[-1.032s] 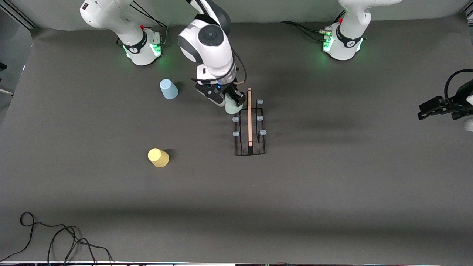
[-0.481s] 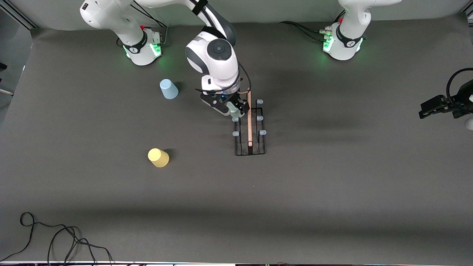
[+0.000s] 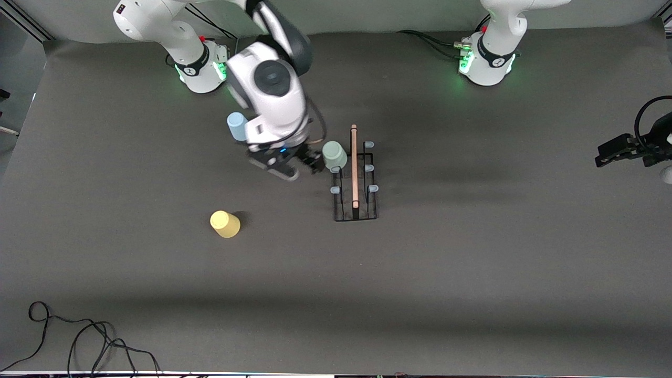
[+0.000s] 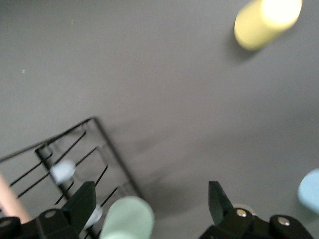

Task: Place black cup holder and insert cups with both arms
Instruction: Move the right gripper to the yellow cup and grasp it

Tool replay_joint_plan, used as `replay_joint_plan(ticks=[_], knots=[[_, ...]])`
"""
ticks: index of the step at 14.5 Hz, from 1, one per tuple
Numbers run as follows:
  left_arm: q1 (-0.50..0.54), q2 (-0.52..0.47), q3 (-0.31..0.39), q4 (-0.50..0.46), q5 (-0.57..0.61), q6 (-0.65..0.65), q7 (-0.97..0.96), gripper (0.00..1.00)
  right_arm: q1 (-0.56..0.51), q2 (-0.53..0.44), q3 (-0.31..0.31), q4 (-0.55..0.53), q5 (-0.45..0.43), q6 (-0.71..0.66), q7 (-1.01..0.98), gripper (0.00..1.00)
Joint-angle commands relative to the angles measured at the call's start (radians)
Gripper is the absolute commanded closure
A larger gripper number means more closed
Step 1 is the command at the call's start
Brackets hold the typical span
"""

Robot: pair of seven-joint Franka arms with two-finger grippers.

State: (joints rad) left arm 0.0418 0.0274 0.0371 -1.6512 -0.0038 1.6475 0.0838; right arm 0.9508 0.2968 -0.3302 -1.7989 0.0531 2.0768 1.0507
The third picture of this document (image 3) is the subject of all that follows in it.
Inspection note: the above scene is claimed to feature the pale green plastic cup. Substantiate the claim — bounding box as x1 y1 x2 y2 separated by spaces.
322 141 348 172

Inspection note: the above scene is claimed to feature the black wire cup holder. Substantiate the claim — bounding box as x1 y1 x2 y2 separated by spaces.
330 124 380 222

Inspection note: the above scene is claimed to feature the light blue plastic cup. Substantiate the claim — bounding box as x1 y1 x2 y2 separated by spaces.
227 112 249 142

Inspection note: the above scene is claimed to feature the yellow plastic cup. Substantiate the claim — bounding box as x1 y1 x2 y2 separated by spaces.
210 211 241 239

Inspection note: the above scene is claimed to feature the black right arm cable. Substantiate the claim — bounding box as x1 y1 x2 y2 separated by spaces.
306 99 328 146

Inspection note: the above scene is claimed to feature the black base cable bundle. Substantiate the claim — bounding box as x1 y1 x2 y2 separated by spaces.
184 4 240 68
396 13 491 61

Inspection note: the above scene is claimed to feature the loose thin black cable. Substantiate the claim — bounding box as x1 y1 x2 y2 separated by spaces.
0 301 161 376

